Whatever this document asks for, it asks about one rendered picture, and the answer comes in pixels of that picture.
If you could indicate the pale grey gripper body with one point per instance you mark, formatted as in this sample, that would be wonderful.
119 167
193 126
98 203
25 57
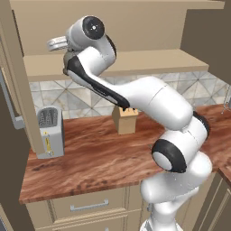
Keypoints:
57 44

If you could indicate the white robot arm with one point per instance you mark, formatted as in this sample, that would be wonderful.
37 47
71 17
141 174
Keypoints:
168 105

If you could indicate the beige upper cabinet door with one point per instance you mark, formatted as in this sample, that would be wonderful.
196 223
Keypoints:
144 24

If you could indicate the brown tall cabinet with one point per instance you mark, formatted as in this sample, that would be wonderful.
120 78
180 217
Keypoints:
210 33

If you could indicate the beige base cabinet door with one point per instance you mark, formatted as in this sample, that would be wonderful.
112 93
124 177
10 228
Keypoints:
215 204

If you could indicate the beige tall side panel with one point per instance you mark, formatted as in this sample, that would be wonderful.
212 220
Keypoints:
21 75

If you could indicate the silver toaster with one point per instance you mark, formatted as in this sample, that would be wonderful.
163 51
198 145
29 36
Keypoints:
53 135

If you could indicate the tan wooden knife block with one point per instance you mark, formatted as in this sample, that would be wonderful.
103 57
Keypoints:
126 123

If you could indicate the dark grey fridge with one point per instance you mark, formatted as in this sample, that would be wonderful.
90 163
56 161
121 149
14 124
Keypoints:
10 168

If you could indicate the beige drawer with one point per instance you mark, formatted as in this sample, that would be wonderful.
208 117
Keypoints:
90 198
90 225

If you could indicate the silver tap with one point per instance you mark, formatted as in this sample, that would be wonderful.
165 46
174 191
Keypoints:
227 102

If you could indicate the beige lower drawer front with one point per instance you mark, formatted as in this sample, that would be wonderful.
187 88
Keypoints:
90 225

